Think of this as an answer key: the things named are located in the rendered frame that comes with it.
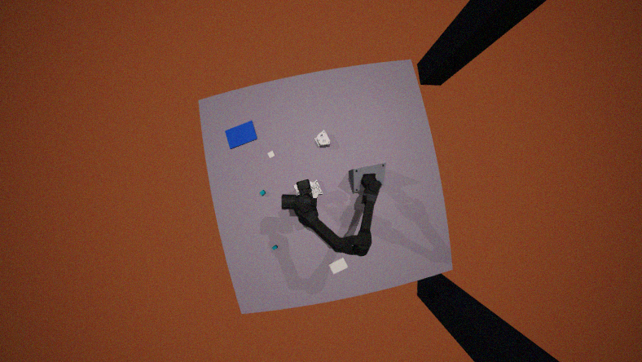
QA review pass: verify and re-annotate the blue flat plate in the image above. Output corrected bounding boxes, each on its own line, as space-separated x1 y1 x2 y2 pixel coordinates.
225 121 257 149

